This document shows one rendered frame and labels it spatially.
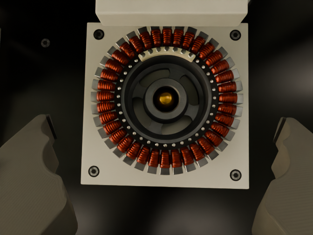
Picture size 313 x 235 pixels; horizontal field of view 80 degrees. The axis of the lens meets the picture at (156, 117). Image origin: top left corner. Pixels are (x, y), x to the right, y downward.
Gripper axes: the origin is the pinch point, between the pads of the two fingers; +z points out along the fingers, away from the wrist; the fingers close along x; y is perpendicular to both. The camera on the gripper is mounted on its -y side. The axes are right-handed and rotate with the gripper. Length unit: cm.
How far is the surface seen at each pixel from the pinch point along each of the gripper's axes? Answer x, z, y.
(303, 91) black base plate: 13.4, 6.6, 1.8
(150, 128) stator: -1.0, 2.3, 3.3
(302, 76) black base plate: 13.4, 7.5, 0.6
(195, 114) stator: 2.7, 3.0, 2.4
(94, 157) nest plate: -6.1, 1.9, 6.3
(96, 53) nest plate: -6.3, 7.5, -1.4
